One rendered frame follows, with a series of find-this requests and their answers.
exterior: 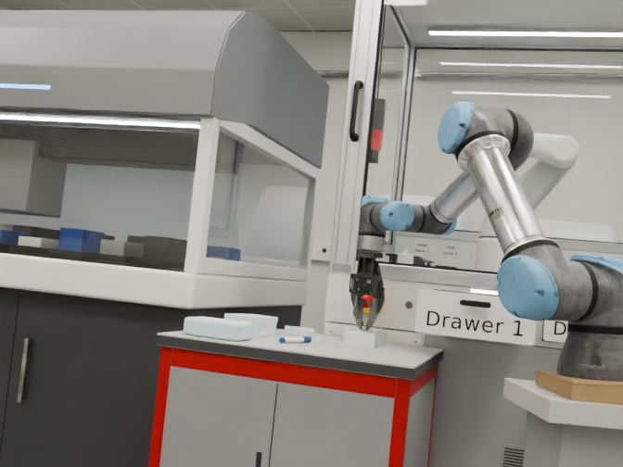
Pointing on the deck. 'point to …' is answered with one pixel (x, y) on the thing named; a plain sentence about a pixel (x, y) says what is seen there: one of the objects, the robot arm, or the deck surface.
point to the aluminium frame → (348, 170)
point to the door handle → (354, 110)
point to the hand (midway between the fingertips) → (364, 325)
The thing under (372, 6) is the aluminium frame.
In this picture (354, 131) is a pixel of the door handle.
